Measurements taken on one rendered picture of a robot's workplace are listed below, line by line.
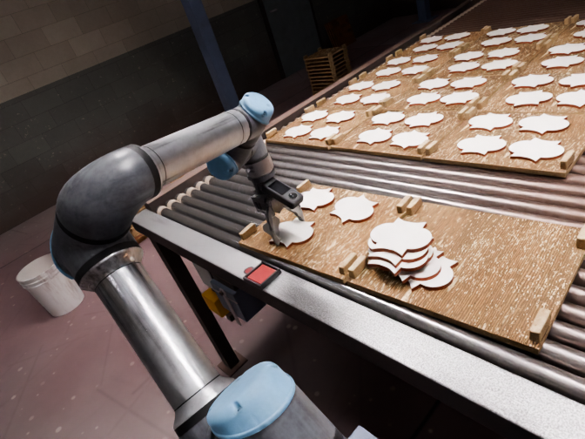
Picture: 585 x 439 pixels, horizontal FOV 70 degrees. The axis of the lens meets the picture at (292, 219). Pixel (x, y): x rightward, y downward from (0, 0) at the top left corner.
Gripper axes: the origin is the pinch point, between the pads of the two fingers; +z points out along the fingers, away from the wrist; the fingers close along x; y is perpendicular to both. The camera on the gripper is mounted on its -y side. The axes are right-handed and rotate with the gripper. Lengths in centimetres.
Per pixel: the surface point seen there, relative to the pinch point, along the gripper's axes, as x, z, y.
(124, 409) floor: 61, 87, 110
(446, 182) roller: -39.2, 4.6, -27.7
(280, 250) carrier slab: 7.2, 0.7, -1.8
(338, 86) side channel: -116, -5, 71
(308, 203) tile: -13.6, -0.9, 4.9
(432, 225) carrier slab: -16.4, 3.1, -35.2
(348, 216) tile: -11.6, 0.4, -12.5
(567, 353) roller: 7, 7, -71
